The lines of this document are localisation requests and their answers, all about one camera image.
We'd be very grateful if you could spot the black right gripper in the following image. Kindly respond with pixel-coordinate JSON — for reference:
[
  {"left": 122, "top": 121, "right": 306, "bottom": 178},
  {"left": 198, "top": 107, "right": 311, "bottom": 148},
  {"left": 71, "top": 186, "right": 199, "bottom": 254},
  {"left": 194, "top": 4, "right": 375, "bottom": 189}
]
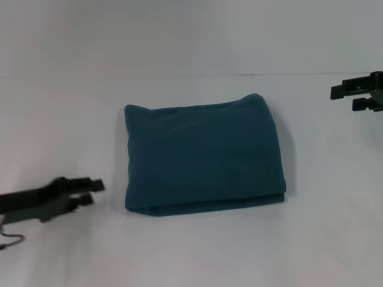
[{"left": 330, "top": 71, "right": 383, "bottom": 113}]

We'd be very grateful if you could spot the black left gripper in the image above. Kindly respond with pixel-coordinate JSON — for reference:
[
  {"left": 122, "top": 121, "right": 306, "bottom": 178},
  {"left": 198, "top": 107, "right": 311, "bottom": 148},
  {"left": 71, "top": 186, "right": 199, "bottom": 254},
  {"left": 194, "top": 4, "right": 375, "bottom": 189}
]
[{"left": 0, "top": 177, "right": 107, "bottom": 224}]

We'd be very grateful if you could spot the teal blue shirt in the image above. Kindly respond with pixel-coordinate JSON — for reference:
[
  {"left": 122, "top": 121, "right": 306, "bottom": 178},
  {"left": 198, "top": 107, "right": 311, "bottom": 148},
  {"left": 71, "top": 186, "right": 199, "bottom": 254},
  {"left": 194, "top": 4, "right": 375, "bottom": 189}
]
[{"left": 123, "top": 93, "right": 288, "bottom": 218}]

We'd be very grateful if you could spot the thin dark cable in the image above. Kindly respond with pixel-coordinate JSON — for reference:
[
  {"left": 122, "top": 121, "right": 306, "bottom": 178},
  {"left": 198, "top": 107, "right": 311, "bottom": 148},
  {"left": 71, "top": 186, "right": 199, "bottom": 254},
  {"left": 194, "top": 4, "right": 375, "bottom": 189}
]
[{"left": 0, "top": 215, "right": 26, "bottom": 251}]

